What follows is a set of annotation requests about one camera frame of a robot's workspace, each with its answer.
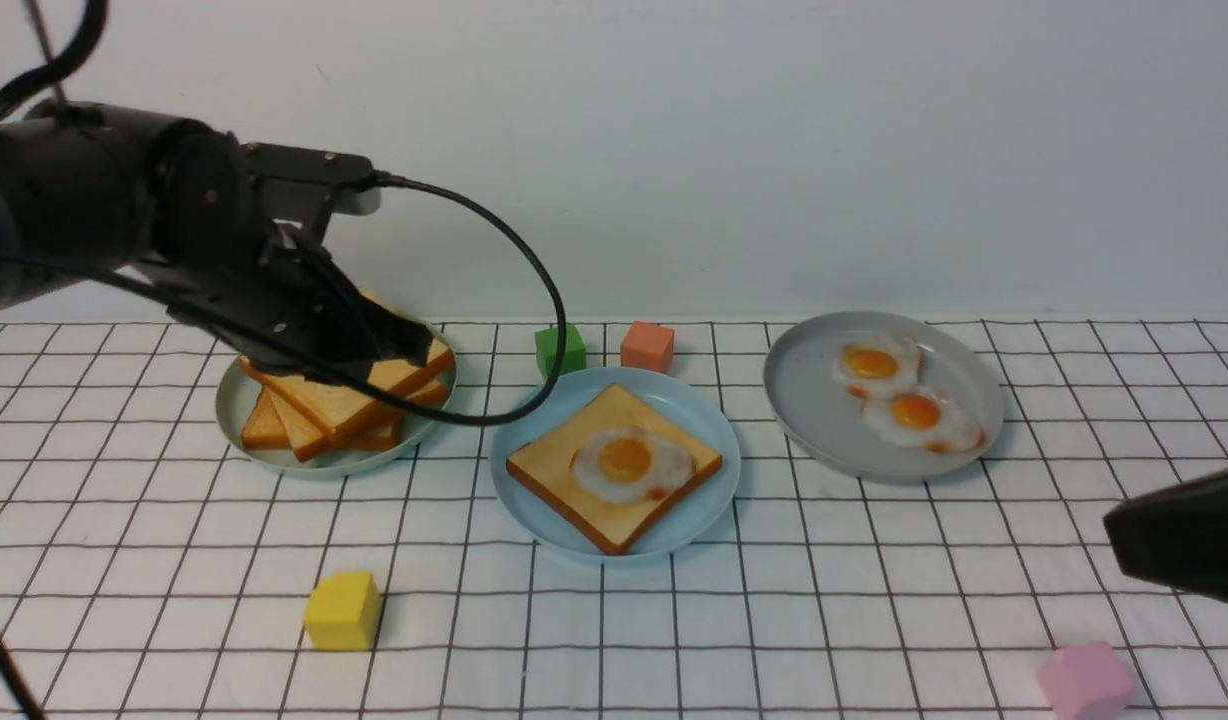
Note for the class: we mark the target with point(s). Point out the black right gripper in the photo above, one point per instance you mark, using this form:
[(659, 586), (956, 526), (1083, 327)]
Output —
[(1176, 537)]

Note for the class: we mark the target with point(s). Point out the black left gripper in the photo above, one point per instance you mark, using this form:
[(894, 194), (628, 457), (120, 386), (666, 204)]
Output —
[(258, 285)]

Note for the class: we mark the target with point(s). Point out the toast slice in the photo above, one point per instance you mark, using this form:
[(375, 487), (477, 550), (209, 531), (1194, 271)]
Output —
[(341, 412), (564, 490), (264, 429), (309, 441)]

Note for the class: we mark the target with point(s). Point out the fried egg top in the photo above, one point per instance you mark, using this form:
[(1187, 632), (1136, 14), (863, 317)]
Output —
[(626, 465)]

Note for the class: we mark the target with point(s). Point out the fried egg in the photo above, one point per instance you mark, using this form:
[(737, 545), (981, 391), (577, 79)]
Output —
[(923, 418), (626, 465), (878, 366)]

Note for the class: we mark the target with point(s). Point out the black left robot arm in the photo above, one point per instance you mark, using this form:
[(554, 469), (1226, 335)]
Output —
[(74, 199)]

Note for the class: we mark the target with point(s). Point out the light green bread plate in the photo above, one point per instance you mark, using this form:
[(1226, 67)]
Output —
[(236, 396)]

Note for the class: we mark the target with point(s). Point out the pink foam cube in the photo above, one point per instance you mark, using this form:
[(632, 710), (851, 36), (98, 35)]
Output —
[(1086, 681)]

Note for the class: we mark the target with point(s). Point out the green foam cube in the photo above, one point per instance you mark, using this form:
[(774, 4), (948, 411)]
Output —
[(560, 346)]

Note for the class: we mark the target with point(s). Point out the orange foam cube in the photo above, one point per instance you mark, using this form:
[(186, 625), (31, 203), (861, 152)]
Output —
[(648, 346)]

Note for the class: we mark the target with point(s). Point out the yellow foam cube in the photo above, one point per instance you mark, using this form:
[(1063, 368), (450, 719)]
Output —
[(342, 613)]

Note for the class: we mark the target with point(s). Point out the fried egg right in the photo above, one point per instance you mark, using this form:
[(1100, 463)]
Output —
[(923, 418)]

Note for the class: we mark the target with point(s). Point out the light blue center plate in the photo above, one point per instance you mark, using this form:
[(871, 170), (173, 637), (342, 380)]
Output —
[(704, 500)]

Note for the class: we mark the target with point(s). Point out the checkered white tablecloth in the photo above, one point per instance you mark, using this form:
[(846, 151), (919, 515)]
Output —
[(149, 572)]

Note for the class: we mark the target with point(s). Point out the fried egg left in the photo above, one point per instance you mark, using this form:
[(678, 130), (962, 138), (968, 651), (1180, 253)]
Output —
[(878, 366)]

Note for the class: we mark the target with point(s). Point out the grey egg plate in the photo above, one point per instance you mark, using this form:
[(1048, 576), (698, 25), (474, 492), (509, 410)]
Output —
[(821, 417)]

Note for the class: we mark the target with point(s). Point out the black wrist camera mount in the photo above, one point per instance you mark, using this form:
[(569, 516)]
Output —
[(306, 187)]

